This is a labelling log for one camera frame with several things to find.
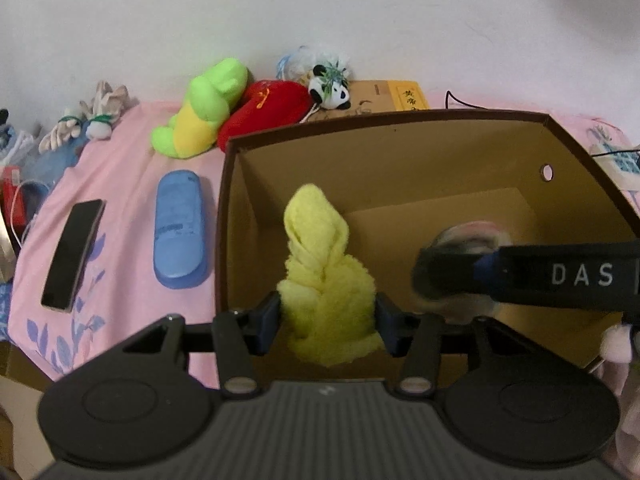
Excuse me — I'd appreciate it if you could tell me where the yellow towel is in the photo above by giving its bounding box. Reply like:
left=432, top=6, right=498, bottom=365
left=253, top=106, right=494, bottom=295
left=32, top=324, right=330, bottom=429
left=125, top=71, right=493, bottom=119
left=277, top=184, right=383, bottom=367

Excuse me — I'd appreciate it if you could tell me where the pink plush bear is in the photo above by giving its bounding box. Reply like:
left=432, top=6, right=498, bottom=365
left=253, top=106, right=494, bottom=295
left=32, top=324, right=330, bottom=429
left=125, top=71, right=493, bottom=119
left=596, top=323, right=639, bottom=479

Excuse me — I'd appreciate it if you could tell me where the teal cloth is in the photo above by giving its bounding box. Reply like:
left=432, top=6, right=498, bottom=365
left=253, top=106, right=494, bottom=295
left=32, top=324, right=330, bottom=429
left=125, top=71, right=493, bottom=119
left=426, top=221, right=512, bottom=325

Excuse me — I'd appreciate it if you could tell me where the blue glasses case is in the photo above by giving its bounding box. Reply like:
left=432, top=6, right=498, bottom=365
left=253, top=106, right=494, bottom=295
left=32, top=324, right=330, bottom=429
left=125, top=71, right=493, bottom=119
left=152, top=169, right=208, bottom=289

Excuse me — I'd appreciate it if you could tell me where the white power strip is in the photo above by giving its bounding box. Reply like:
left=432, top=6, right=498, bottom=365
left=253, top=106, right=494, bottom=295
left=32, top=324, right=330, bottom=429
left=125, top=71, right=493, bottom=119
left=589, top=143, right=640, bottom=193

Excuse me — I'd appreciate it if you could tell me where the pink bed sheet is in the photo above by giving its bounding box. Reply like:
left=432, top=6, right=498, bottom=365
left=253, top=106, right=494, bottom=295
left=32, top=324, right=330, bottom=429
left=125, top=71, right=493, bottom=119
left=6, top=90, right=640, bottom=391

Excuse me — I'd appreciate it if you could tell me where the brown cardboard box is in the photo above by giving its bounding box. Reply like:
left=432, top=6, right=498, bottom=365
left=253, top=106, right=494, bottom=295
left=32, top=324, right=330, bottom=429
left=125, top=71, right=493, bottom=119
left=216, top=110, right=639, bottom=365

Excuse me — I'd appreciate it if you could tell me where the black smartphone on left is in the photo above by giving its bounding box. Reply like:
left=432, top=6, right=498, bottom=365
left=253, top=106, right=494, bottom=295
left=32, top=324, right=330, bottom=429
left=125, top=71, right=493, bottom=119
left=41, top=200, right=105, bottom=312

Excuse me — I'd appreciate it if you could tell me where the green yellow plush toy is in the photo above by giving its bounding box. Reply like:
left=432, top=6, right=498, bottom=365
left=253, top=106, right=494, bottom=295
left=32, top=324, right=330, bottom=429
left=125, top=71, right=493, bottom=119
left=151, top=58, right=248, bottom=159

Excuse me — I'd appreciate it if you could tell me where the red plush toy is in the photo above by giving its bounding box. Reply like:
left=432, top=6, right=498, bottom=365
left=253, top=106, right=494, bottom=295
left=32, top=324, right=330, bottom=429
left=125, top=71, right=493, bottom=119
left=217, top=80, right=314, bottom=152

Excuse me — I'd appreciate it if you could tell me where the yellow book box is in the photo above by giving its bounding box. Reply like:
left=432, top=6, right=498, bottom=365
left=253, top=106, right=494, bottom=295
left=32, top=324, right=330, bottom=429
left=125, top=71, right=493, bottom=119
left=308, top=80, right=430, bottom=122

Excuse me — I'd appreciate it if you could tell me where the panda plush toy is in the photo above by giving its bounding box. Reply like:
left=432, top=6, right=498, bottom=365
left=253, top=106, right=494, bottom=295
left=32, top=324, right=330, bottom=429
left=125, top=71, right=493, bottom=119
left=308, top=63, right=350, bottom=110

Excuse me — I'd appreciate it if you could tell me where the white knit doll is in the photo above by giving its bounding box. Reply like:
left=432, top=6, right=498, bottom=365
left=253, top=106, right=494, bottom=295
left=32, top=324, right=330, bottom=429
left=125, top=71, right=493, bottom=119
left=38, top=80, right=132, bottom=154

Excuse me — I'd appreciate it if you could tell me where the black charging cable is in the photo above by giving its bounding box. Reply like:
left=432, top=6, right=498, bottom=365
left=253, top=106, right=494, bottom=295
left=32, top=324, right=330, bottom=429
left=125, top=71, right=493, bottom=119
left=444, top=89, right=490, bottom=111

